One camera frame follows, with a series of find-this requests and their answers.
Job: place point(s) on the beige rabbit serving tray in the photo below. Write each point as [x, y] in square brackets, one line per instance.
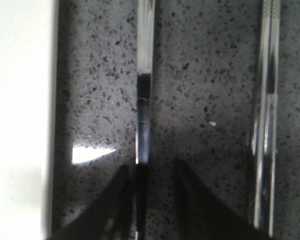
[28, 74]

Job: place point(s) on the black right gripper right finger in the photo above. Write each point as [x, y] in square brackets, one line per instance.
[200, 215]

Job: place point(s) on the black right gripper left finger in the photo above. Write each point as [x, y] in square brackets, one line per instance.
[109, 217]

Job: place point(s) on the silver metal fork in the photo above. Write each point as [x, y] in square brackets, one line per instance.
[146, 11]

